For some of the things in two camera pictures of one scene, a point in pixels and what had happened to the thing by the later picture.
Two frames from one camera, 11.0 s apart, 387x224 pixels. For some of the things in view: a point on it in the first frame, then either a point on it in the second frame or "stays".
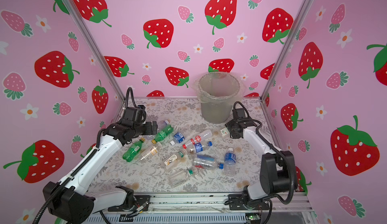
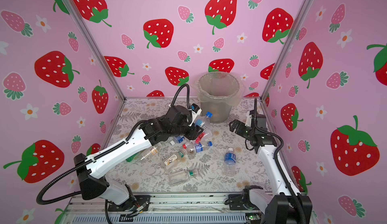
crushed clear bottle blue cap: x=205 y=161 → x=204 y=122
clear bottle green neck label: x=178 y=177 stays
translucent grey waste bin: x=217 y=92 stays
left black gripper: x=149 y=131 → x=194 y=131
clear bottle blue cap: x=199 y=147 stays
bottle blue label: x=230 y=163 stays
